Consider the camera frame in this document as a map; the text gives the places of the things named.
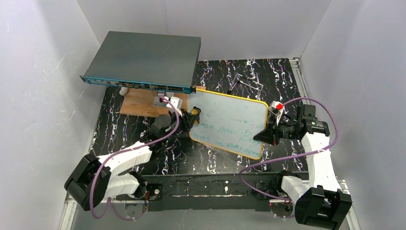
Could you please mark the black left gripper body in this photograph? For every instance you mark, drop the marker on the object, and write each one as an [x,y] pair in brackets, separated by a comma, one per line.
[185,117]

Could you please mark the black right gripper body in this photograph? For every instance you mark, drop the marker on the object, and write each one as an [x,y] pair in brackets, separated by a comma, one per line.
[274,131]

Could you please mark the yellow black eraser pad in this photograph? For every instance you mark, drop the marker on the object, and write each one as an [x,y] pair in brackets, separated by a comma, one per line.
[195,111]

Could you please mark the yellow-framed whiteboard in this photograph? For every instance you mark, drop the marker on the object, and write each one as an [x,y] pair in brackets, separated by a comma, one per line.
[229,122]

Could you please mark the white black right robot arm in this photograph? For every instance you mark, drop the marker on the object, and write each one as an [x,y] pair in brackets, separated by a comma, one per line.
[320,171]

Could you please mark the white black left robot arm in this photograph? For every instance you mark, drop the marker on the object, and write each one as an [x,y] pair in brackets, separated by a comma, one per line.
[96,178]

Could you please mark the plywood board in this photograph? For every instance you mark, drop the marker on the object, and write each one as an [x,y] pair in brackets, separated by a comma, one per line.
[139,102]

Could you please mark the green white cylinder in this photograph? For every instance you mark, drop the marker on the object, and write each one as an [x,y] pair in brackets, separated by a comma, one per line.
[123,91]

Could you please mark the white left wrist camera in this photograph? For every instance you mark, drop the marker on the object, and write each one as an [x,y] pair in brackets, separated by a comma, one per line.
[173,103]

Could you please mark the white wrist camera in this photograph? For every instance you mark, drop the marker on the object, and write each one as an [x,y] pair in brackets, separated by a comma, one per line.
[173,103]
[276,110]

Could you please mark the grey metal stand bracket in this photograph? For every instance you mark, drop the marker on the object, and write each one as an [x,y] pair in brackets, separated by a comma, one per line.
[158,102]

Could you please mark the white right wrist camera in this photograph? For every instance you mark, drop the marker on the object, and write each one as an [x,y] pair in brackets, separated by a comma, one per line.
[276,110]

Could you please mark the black grey wire stripper pliers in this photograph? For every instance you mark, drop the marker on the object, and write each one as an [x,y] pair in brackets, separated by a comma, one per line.
[245,87]

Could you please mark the grey blue network switch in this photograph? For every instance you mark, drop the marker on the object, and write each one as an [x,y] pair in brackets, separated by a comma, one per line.
[158,62]

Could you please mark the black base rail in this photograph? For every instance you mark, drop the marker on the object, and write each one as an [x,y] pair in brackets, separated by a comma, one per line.
[204,192]

